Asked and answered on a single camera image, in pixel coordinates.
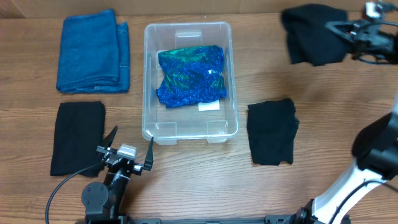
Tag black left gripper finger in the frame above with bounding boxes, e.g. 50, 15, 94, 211
143, 137, 154, 171
101, 126, 118, 148

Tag black cloth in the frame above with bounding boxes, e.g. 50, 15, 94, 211
246, 98, 300, 166
50, 101, 106, 177
280, 4, 349, 67

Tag clear plastic storage bin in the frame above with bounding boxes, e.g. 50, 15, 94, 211
142, 22, 239, 145

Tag shiny blue green cloth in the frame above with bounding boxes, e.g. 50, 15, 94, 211
156, 45, 227, 109

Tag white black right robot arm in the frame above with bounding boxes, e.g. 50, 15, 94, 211
283, 1, 397, 223

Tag folded blue denim jeans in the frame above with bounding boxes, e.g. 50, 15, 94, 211
56, 9, 130, 93

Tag white label in bin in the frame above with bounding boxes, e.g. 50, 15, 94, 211
198, 100, 220, 111

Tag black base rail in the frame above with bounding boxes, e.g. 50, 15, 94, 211
74, 213, 352, 224

